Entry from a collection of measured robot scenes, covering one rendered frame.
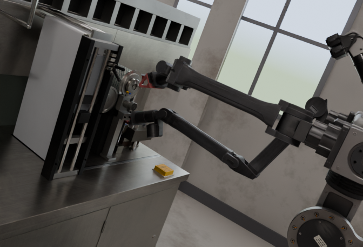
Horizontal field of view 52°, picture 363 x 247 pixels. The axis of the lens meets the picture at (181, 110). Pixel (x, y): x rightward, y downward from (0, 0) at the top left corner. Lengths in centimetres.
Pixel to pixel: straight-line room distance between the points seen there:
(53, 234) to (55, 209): 14
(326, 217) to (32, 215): 89
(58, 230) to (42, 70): 62
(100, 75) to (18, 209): 52
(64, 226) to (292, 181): 248
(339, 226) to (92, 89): 95
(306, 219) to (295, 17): 246
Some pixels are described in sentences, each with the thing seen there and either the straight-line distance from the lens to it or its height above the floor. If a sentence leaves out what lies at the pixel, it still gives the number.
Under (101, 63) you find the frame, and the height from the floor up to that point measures 136.
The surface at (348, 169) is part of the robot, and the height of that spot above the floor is 141.
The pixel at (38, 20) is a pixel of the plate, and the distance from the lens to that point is 173.
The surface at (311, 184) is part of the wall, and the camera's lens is 354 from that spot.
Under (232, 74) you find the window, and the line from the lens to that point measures 357.
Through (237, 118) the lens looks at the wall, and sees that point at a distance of 358.
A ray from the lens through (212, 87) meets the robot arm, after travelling 106.
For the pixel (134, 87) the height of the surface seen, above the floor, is 125.
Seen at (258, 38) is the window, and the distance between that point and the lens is 353.
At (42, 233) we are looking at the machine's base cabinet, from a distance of 140.
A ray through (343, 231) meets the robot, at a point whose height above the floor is 120.
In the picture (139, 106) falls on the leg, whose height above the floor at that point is 93.
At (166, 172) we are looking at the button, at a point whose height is 92.
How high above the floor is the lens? 160
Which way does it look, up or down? 13 degrees down
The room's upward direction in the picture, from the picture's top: 21 degrees clockwise
